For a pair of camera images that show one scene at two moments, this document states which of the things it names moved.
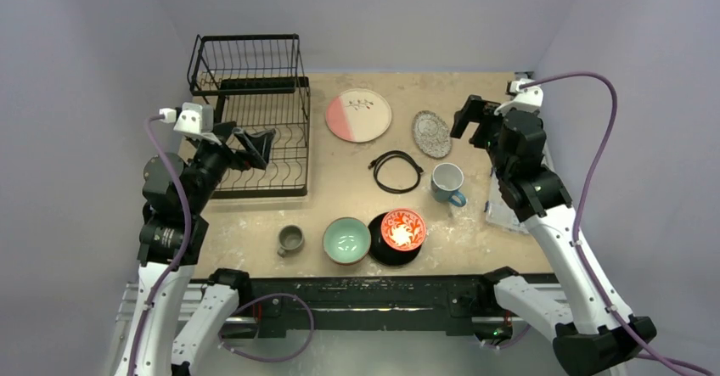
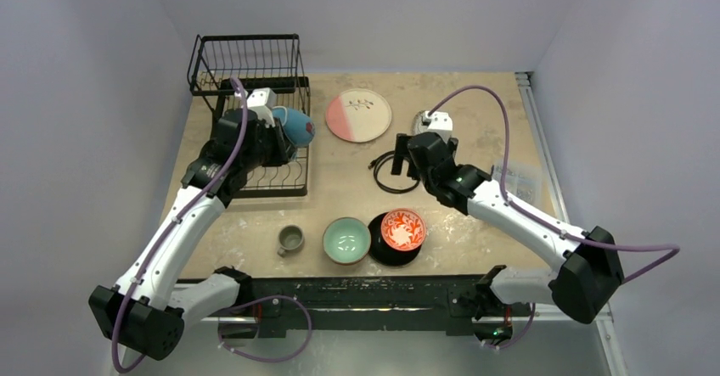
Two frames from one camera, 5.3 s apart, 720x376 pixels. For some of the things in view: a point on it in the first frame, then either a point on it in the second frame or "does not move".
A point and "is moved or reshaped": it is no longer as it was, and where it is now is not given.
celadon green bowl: [346, 241] does not move
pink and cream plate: [358, 115] does not move
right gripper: [480, 124] -> [409, 154]
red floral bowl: [403, 230] does not move
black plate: [383, 253] does not move
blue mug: [446, 182] is moved or reshaped
